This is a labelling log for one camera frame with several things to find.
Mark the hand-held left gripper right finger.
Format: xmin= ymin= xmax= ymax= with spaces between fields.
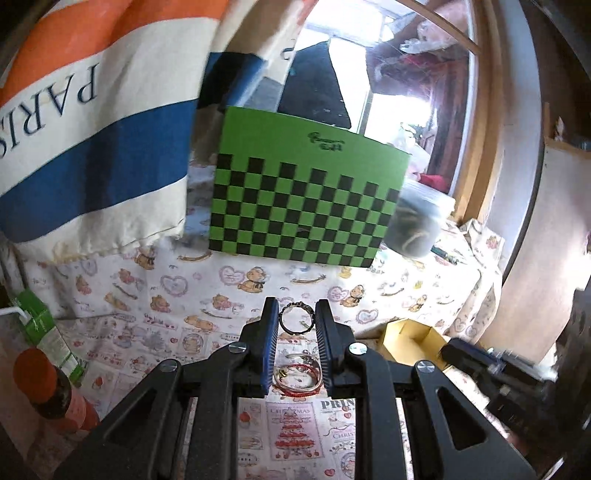
xmin=315 ymin=299 xmax=540 ymax=480

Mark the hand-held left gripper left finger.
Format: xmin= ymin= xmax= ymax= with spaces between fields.
xmin=54 ymin=298 xmax=280 ymax=480

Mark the silver bangle bracelet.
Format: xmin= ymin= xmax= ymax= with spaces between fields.
xmin=280 ymin=351 xmax=318 ymax=370

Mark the red string bracelet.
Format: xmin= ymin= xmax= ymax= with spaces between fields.
xmin=273 ymin=359 xmax=323 ymax=397

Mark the dark beaded bracelet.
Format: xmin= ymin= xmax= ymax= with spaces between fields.
xmin=279 ymin=302 xmax=317 ymax=335

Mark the yellow cardboard box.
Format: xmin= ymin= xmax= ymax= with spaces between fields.
xmin=379 ymin=318 xmax=451 ymax=372

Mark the printed bear tablecloth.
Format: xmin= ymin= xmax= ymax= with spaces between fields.
xmin=18 ymin=161 xmax=504 ymax=480

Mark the clear plastic jar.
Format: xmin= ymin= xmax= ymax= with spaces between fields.
xmin=383 ymin=180 xmax=455 ymax=258

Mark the green checkered box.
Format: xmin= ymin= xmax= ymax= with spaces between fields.
xmin=208 ymin=106 xmax=411 ymax=269

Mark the orange capped bottle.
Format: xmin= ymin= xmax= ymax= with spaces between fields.
xmin=13 ymin=348 xmax=101 ymax=435

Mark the green drink carton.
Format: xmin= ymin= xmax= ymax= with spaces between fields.
xmin=10 ymin=288 xmax=88 ymax=388

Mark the black cloth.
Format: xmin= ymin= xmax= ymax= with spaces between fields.
xmin=276 ymin=41 xmax=352 ymax=131

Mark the wooden framed mirror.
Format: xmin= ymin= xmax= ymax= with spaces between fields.
xmin=295 ymin=0 xmax=504 ymax=222

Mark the striped canvas tote bag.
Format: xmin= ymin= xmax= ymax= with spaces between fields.
xmin=0 ymin=0 xmax=319 ymax=254

